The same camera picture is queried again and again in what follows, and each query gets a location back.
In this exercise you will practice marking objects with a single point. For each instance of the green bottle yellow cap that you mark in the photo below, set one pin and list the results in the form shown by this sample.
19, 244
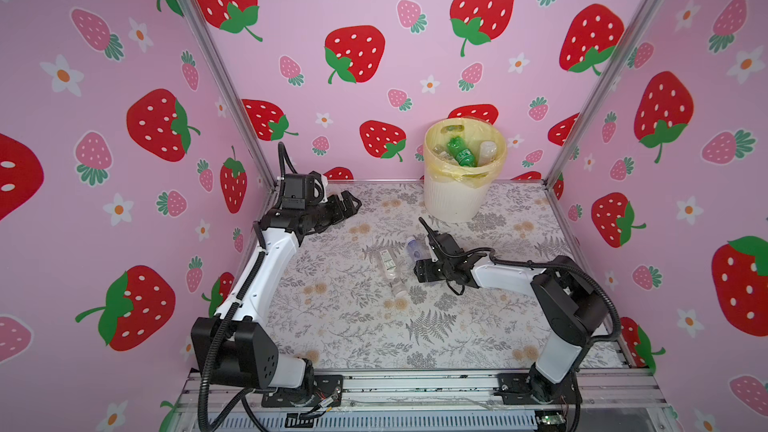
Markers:
460, 152

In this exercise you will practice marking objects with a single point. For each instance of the clear bottle red cap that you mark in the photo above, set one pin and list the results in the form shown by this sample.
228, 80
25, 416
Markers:
487, 153

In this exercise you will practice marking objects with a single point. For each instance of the white bin with yellow liner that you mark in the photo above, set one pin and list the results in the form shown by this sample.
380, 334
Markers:
453, 193

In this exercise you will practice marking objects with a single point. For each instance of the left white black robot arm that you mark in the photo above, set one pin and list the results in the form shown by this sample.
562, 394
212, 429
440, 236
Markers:
236, 356

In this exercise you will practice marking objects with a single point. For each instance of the clear bottle white label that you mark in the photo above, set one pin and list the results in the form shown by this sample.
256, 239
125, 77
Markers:
391, 272

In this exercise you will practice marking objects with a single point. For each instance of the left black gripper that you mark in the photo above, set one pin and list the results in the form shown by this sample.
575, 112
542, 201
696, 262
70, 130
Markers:
338, 216

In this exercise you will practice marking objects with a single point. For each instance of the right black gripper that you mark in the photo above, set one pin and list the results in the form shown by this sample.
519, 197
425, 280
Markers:
422, 269

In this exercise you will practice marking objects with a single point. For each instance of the clear bluish bottle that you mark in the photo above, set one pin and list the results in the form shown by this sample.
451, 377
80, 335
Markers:
414, 249

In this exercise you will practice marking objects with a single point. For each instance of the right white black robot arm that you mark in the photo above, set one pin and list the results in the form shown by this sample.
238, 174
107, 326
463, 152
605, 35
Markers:
577, 309

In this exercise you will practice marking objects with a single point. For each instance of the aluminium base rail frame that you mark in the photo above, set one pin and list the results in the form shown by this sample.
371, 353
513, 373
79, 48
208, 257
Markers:
453, 400

